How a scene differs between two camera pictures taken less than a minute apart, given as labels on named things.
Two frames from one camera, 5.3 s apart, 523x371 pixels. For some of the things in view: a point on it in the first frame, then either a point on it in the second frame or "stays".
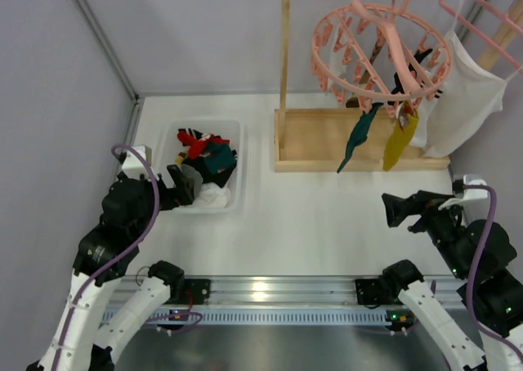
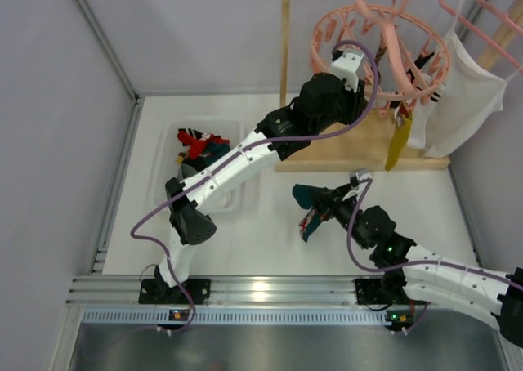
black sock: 398,87 to 418,64
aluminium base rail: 301,293 stays
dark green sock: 359,135 to 306,197
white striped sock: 431,92 stays
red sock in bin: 198,146 stays
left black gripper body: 170,190 to 365,97
